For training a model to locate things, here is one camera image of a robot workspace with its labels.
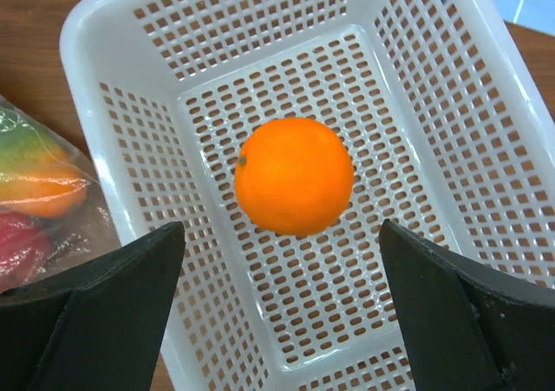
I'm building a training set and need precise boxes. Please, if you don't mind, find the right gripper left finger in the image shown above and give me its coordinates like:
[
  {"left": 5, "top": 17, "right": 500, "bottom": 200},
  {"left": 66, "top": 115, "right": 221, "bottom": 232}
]
[{"left": 1, "top": 221, "right": 186, "bottom": 390}]

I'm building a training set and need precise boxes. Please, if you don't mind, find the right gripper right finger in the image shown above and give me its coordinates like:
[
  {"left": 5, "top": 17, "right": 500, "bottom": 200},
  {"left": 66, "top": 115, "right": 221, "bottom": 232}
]
[{"left": 379, "top": 220, "right": 554, "bottom": 390}]

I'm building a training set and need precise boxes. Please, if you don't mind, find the red fake apple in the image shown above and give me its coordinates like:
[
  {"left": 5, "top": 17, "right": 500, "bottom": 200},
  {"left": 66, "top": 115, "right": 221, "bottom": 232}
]
[{"left": 1, "top": 212, "right": 54, "bottom": 292}]

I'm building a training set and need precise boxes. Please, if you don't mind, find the clear zip top bag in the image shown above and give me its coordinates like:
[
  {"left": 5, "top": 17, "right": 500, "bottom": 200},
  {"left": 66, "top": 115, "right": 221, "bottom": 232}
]
[{"left": 1, "top": 99, "right": 120, "bottom": 291}]

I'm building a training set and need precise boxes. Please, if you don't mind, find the orange fake orange front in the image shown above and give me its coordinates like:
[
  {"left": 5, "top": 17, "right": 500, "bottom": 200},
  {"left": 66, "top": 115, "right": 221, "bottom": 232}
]
[{"left": 234, "top": 117, "right": 354, "bottom": 236}]

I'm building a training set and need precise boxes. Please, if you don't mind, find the white perforated plastic basket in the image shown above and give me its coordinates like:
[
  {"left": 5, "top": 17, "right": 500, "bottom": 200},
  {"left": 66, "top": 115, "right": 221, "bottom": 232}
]
[{"left": 60, "top": 0, "right": 554, "bottom": 390}]

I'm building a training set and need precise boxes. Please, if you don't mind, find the green fake apple top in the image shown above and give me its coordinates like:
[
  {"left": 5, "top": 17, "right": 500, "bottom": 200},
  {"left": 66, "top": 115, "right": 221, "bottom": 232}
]
[{"left": 1, "top": 108, "right": 69, "bottom": 173}]

